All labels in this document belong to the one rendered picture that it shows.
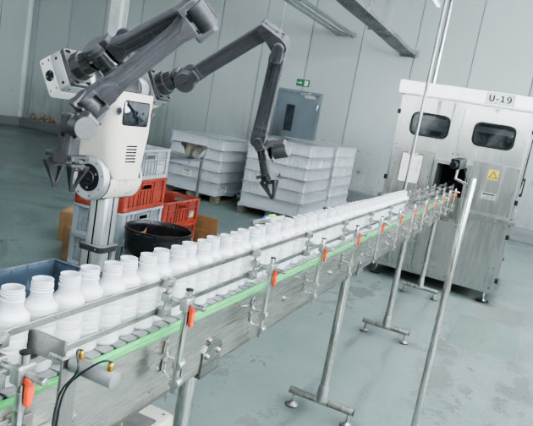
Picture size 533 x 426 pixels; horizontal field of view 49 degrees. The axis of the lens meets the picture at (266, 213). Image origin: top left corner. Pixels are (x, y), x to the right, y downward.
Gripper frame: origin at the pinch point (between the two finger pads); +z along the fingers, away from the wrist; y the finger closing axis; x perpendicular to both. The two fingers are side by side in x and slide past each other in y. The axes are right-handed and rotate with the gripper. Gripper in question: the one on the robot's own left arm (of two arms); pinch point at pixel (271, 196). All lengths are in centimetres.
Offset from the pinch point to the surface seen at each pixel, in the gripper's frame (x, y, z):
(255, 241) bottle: -18, -56, 12
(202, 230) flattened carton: 184, 239, 20
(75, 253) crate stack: 206, 102, 17
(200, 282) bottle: -16, -86, 18
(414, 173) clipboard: 20, 408, 2
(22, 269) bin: 43, -88, 9
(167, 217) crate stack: 180, 184, 3
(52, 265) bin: 44, -76, 10
